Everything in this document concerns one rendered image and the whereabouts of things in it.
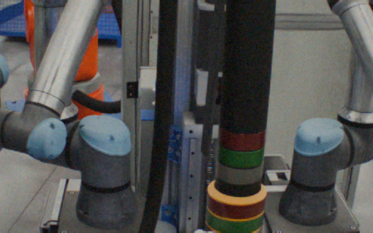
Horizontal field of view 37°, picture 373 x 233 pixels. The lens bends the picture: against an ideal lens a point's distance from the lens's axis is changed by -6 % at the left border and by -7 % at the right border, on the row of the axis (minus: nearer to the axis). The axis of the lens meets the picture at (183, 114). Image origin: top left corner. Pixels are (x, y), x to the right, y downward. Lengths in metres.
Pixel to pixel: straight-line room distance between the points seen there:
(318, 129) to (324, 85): 1.32
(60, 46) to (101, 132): 0.26
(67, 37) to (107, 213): 0.44
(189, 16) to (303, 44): 1.23
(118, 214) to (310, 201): 0.45
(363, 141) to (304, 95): 1.23
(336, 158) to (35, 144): 0.70
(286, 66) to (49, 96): 1.61
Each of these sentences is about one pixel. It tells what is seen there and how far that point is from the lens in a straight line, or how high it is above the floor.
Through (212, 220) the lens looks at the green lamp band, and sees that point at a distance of 0.43.
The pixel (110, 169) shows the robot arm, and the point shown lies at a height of 1.18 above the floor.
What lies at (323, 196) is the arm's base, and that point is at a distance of 1.41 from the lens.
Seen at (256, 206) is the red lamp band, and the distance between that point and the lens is 0.42.
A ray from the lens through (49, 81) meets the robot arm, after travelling 1.09.
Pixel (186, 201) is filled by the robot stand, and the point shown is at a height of 1.05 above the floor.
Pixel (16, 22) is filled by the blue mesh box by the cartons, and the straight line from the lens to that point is 7.42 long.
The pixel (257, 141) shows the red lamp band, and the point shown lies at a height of 1.60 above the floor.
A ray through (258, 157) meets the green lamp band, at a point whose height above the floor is 1.59.
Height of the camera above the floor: 1.76
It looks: 21 degrees down
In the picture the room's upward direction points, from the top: 2 degrees clockwise
